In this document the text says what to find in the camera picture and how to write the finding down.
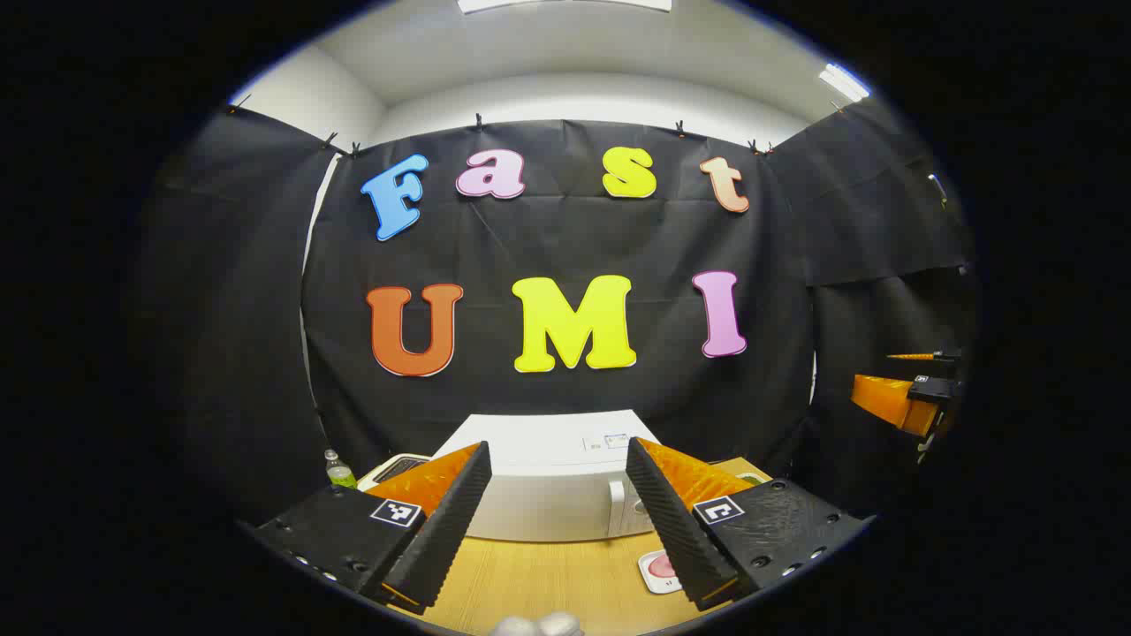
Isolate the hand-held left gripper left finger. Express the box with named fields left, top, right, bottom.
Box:
left=252, top=440, right=493, bottom=617

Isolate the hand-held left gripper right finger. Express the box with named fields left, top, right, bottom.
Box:
left=625, top=435, right=876, bottom=612

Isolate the white square plate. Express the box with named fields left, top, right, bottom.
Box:
left=637, top=548, right=686, bottom=595

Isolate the white microwave oven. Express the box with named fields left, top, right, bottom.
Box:
left=430, top=409, right=664, bottom=543

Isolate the white toaster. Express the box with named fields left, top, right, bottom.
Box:
left=358, top=452, right=434, bottom=491

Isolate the green label drink bottle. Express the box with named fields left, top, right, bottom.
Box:
left=323, top=449, right=359, bottom=491

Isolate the ceiling light panel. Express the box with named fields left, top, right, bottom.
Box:
left=817, top=62, right=871, bottom=102

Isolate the black backdrop cloth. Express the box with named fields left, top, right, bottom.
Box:
left=133, top=102, right=977, bottom=531

